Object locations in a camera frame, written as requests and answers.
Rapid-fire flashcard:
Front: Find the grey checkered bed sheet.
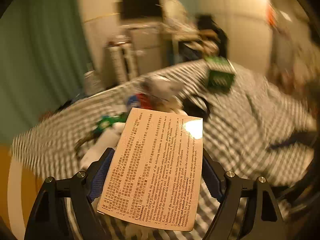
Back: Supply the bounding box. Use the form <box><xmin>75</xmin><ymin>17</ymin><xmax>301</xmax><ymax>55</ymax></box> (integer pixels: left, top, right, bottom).
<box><xmin>10</xmin><ymin>60</ymin><xmax>318</xmax><ymax>240</ymax></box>

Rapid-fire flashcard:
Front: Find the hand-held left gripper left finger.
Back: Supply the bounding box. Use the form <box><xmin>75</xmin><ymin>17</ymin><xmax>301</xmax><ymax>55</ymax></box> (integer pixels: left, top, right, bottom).
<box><xmin>24</xmin><ymin>147</ymin><xmax>115</xmax><ymax>240</ymax></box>

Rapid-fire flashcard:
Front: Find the black pouch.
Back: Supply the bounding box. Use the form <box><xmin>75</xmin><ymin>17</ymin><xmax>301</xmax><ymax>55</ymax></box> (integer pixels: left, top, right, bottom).
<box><xmin>184</xmin><ymin>96</ymin><xmax>212</xmax><ymax>120</ymax></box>

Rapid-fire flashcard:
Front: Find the chair with black clothes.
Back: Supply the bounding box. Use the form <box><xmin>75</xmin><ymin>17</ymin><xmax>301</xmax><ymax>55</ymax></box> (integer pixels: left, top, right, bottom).
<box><xmin>195</xmin><ymin>15</ymin><xmax>229</xmax><ymax>58</ymax></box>

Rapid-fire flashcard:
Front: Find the white drawer unit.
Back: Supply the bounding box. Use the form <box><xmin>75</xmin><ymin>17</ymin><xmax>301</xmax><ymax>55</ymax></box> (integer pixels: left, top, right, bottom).
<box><xmin>105</xmin><ymin>42</ymin><xmax>138</xmax><ymax>83</ymax></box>

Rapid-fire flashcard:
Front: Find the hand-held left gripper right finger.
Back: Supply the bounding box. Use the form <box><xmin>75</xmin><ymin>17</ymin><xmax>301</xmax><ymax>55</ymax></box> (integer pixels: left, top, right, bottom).
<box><xmin>201</xmin><ymin>148</ymin><xmax>292</xmax><ymax>240</ymax></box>

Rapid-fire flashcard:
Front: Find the red snack packet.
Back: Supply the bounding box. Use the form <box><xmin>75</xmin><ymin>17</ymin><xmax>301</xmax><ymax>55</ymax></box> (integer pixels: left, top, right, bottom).
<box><xmin>126</xmin><ymin>92</ymin><xmax>155</xmax><ymax>110</ymax></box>

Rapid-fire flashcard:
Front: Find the round white mirror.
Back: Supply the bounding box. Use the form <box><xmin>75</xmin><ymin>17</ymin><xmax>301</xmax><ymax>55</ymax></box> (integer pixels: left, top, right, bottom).
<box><xmin>161</xmin><ymin>0</ymin><xmax>189</xmax><ymax>30</ymax></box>

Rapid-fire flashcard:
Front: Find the white dressing table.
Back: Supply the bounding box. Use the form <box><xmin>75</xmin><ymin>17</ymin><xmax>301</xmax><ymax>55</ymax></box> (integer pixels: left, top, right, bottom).
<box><xmin>172</xmin><ymin>30</ymin><xmax>218</xmax><ymax>63</ymax></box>

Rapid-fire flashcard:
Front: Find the pink printed medicine box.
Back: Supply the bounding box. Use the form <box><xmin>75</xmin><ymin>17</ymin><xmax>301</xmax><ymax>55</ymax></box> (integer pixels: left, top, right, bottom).
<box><xmin>97</xmin><ymin>107</ymin><xmax>204</xmax><ymax>232</ymax></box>

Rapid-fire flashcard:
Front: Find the orange wall hanging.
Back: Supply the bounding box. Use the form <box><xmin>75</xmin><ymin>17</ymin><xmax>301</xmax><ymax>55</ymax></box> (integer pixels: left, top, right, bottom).
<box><xmin>268</xmin><ymin>5</ymin><xmax>276</xmax><ymax>28</ymax></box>

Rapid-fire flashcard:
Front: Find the green carton box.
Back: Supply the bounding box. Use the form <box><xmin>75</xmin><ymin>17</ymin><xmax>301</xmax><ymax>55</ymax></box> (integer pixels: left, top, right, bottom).
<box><xmin>204</xmin><ymin>55</ymin><xmax>237</xmax><ymax>93</ymax></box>

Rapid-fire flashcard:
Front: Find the black wall television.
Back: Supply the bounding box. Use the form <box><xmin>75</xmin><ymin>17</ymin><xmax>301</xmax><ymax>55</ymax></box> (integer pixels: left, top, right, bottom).
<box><xmin>120</xmin><ymin>0</ymin><xmax>164</xmax><ymax>20</ymax></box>

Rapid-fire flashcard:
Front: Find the grey refrigerator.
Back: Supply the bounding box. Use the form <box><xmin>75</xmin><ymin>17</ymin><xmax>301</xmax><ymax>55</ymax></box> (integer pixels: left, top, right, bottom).
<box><xmin>125</xmin><ymin>22</ymin><xmax>163</xmax><ymax>78</ymax></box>

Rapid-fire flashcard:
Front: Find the green packet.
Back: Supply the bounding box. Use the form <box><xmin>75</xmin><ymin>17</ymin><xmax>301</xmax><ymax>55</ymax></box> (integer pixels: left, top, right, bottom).
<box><xmin>96</xmin><ymin>114</ymin><xmax>125</xmax><ymax>133</ymax></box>

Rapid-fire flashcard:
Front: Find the white plastic bottle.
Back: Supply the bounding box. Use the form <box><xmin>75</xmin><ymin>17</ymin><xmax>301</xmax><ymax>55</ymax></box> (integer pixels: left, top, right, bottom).
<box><xmin>82</xmin><ymin>122</ymin><xmax>125</xmax><ymax>170</ymax></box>

